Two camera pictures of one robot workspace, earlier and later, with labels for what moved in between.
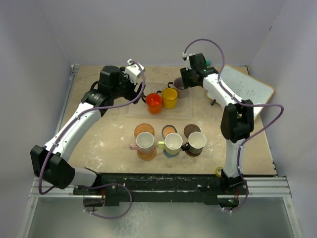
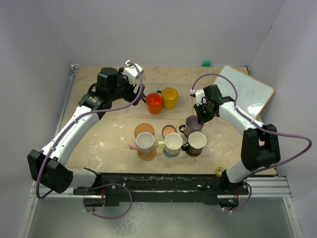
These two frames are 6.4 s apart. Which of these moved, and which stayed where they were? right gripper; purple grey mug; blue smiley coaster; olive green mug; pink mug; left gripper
Moved: purple grey mug; right gripper
Stayed: olive green mug; pink mug; left gripper; blue smiley coaster
